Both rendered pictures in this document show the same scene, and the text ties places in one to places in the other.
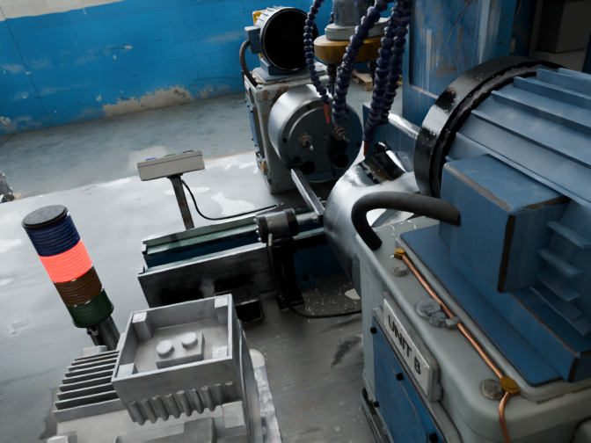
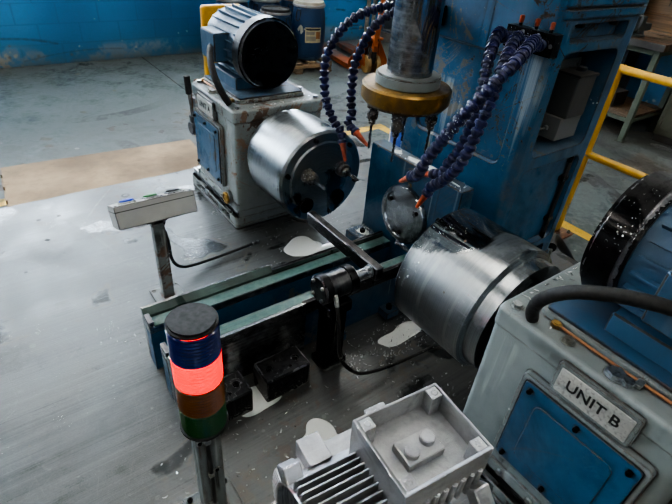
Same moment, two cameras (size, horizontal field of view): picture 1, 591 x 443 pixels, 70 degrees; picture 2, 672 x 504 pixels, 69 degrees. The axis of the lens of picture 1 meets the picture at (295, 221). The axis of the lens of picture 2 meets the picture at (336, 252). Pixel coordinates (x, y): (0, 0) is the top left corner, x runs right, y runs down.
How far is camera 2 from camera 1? 0.44 m
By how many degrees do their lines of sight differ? 25
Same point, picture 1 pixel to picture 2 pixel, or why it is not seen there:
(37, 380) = not seen: outside the picture
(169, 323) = (380, 423)
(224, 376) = (480, 465)
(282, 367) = not seen: hidden behind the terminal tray
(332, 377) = not seen: hidden behind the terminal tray
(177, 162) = (165, 204)
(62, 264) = (210, 373)
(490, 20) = (536, 91)
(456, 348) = (655, 404)
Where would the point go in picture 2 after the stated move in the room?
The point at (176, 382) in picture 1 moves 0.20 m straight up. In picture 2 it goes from (448, 482) to (499, 348)
